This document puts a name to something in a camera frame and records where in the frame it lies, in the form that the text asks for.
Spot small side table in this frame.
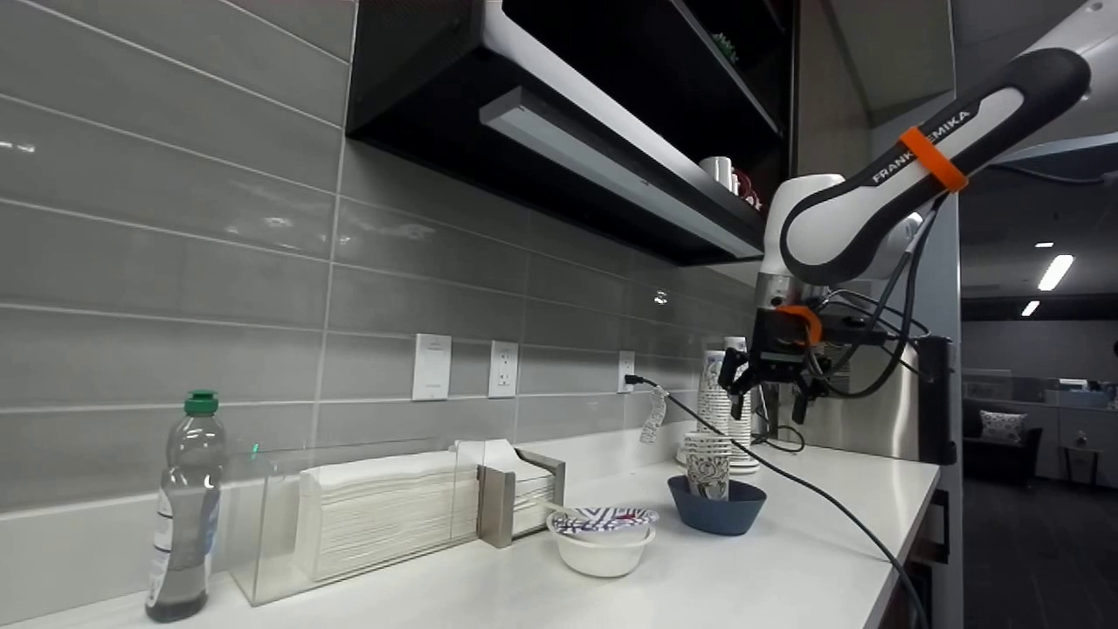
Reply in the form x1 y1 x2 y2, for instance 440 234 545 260
1062 444 1104 487

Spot clear acrylic towel holder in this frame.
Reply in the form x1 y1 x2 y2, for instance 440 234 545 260
227 439 487 608

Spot black wall cabinet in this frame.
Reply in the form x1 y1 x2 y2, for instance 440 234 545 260
346 0 797 267

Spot stack of white napkins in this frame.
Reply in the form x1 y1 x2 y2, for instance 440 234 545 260
453 439 557 536

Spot tall stacks of paper cups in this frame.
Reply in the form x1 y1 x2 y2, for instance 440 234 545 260
695 335 762 473

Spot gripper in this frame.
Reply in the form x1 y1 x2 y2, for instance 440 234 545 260
717 308 829 426

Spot black cable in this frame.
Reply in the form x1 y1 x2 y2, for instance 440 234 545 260
624 373 929 629

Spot stack of white paper towels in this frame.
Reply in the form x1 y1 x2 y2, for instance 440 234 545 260
294 449 480 584

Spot dark armchair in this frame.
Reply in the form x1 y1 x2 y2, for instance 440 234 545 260
963 397 1046 487

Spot short stack of paper cups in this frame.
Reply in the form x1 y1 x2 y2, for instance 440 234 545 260
683 433 734 502

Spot patterned cushion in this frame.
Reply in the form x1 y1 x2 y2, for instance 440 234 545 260
979 410 1029 446

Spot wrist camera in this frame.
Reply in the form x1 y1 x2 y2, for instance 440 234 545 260
819 314 890 346

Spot metal napkin holder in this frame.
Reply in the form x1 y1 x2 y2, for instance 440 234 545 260
477 447 567 550

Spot white wall switch plate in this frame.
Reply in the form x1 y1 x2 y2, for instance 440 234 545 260
411 333 453 402

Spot white bowl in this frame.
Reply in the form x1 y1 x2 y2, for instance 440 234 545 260
546 510 657 579

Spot stainless steel appliance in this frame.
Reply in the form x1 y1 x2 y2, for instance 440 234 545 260
790 335 960 467

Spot white cable tag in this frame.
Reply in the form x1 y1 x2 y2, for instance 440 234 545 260
638 386 670 446

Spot blue bowl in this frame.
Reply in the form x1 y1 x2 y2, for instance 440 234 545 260
667 474 769 537

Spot dish soap bottle green cap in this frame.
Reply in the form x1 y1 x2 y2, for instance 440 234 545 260
145 390 229 624

